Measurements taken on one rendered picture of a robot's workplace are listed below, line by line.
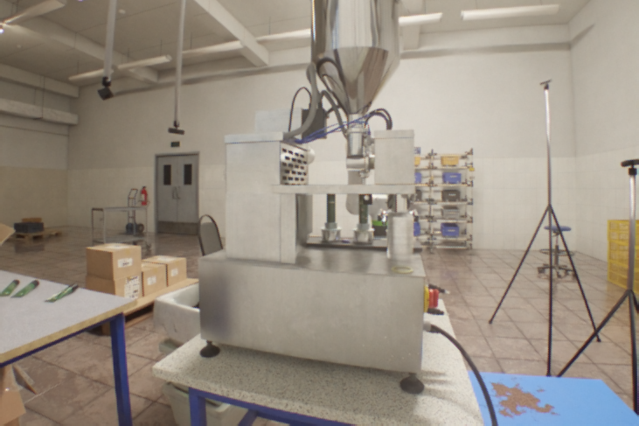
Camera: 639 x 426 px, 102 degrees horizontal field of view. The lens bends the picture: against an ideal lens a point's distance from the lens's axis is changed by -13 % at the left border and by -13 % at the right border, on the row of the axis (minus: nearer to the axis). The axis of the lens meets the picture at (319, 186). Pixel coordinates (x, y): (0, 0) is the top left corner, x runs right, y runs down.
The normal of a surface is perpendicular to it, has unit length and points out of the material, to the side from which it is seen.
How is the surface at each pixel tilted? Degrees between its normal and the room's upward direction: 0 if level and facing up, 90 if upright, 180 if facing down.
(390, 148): 90
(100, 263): 90
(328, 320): 90
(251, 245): 90
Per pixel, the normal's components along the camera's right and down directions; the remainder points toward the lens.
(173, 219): -0.27, 0.00
